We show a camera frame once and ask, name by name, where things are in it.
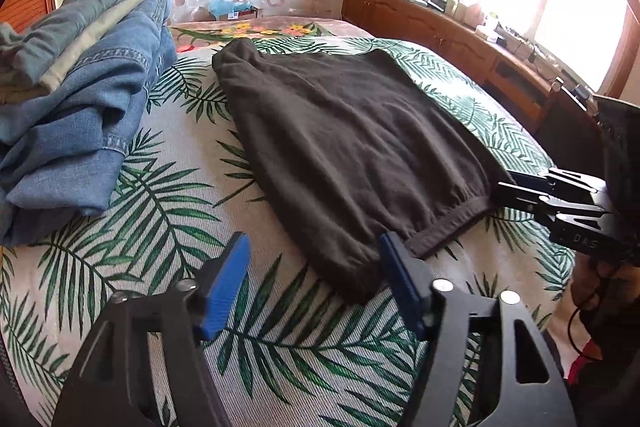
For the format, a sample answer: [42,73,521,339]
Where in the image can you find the palm leaf bed cover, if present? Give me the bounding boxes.
[1,37,575,426]

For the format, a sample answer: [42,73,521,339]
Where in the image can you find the floral blanket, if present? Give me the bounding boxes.
[169,16,372,53]

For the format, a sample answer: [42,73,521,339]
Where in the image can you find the person right hand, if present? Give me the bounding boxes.
[570,253,639,312]

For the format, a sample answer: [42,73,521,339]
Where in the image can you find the blue tissue box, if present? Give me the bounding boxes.
[207,0,262,22]

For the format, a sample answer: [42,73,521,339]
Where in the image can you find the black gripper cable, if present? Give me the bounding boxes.
[566,250,622,364]

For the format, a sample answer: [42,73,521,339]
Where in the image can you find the blue denim jeans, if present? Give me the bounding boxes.
[1,0,177,246]

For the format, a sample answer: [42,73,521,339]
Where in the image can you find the long wooden cabinet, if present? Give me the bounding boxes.
[341,0,603,172]

